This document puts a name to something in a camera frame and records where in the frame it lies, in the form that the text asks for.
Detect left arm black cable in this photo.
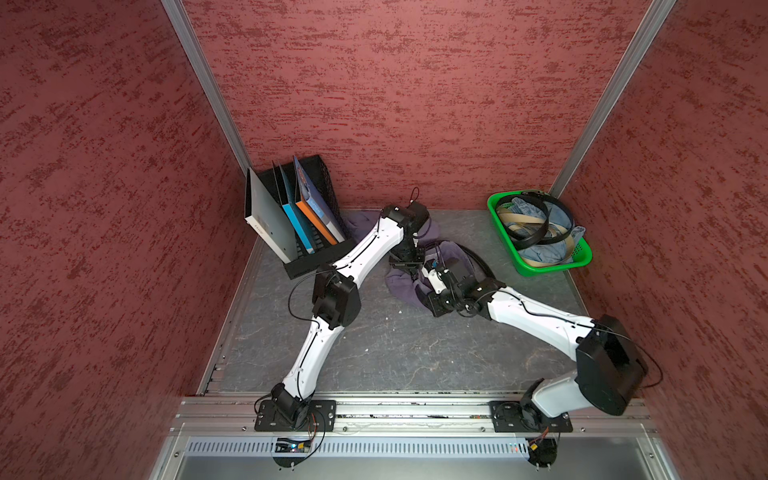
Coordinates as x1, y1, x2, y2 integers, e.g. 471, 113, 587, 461
286, 269, 337, 328

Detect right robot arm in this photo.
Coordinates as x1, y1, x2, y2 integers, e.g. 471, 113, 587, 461
417, 259, 648, 431

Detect green plastic basket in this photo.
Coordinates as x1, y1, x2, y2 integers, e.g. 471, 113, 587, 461
487, 191, 593, 277

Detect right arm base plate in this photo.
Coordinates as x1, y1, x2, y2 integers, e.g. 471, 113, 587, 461
488, 401, 573, 434

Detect black perforated file rack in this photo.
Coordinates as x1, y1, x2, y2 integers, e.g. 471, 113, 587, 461
254, 155, 357, 279

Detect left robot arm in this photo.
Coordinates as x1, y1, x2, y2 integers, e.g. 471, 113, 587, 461
271, 202, 429, 429

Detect black leather belt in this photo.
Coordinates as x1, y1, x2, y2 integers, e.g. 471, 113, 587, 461
434, 240, 496, 278

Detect orange folder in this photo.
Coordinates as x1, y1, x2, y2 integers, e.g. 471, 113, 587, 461
296, 200, 338, 245

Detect blue denim jeans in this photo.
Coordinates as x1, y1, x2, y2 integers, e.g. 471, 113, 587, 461
503, 197, 588, 268

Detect blue white folder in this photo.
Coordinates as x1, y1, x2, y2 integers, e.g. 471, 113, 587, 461
293, 157, 346, 243

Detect tan woven belt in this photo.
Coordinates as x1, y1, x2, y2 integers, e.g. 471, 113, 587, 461
497, 203, 577, 268

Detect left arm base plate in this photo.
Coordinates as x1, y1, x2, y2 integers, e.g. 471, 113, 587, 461
254, 399, 337, 433

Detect cyan folder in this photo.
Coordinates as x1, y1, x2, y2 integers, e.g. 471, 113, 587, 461
272, 164, 316, 254

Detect purple trousers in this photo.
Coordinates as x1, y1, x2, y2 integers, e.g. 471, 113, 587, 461
315, 202, 491, 323

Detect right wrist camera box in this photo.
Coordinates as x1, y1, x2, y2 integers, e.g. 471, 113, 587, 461
421, 260, 446, 294

